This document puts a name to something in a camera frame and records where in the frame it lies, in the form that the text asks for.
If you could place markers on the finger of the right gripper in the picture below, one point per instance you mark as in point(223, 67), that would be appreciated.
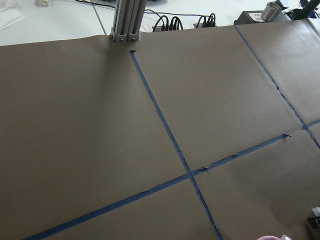
point(313, 222)

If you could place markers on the orange highlighter pen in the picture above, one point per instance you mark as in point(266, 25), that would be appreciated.
point(285, 237)

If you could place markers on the pink mesh pen holder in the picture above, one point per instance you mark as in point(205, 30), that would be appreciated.
point(269, 237)

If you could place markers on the black box under cup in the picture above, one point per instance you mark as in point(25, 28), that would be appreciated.
point(254, 17)

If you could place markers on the silver metal cup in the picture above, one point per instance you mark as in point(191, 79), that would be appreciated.
point(271, 11)

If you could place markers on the right black power strip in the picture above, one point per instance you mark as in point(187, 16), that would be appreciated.
point(206, 21)

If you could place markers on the aluminium frame post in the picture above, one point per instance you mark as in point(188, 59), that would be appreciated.
point(127, 20)

